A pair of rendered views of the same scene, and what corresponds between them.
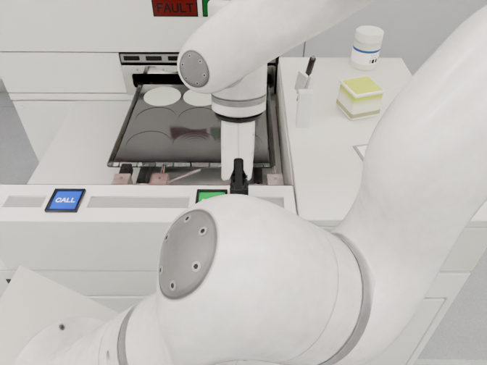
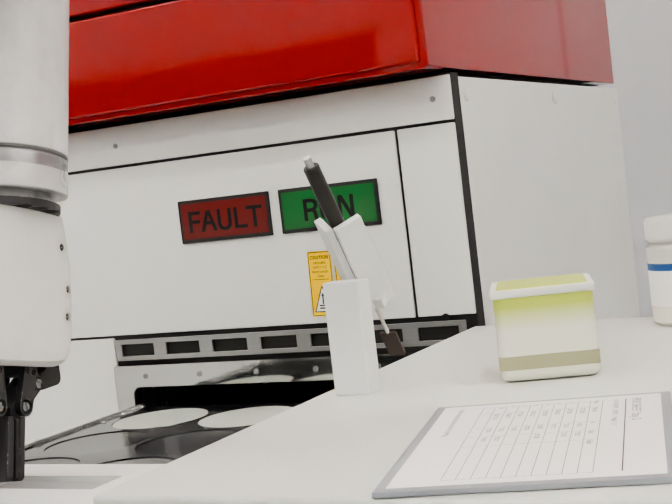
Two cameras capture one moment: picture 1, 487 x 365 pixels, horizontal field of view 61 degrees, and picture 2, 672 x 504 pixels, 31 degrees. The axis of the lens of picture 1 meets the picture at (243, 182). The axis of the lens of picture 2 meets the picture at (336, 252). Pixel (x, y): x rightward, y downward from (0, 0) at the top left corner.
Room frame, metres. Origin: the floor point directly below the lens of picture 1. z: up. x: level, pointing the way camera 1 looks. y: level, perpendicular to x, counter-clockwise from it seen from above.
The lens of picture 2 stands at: (-0.06, -0.53, 1.12)
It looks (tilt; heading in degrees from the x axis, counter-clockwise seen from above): 3 degrees down; 27
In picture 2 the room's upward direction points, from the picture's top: 7 degrees counter-clockwise
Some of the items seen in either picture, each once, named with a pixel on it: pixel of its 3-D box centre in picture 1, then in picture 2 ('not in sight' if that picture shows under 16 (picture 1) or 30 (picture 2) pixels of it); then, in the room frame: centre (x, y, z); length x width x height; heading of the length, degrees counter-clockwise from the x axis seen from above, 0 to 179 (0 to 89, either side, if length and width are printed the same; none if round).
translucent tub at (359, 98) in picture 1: (359, 98); (545, 326); (0.81, -0.26, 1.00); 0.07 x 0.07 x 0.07; 18
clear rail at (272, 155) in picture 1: (269, 119); not in sight; (0.88, -0.07, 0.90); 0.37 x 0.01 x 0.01; 0
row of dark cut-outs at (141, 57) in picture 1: (198, 58); (279, 341); (1.10, 0.13, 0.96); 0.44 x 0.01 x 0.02; 90
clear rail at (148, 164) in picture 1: (190, 164); not in sight; (0.70, 0.12, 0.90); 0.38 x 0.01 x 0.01; 90
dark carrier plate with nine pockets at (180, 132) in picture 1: (198, 119); (189, 444); (0.88, 0.11, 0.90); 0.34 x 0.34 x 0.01; 0
